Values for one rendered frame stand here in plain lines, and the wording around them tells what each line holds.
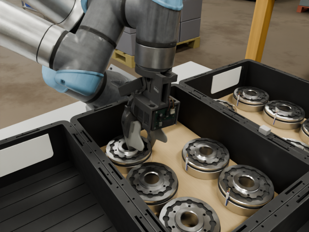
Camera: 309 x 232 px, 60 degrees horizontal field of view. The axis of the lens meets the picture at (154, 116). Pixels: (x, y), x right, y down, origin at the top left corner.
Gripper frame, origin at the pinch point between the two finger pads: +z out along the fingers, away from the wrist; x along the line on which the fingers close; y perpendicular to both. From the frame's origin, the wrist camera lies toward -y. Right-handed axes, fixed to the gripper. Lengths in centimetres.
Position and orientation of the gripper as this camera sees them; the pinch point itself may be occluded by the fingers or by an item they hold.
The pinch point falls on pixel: (140, 145)
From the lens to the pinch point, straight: 62.6
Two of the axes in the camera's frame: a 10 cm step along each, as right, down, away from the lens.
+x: 8.1, -2.2, 5.5
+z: -1.0, 8.7, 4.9
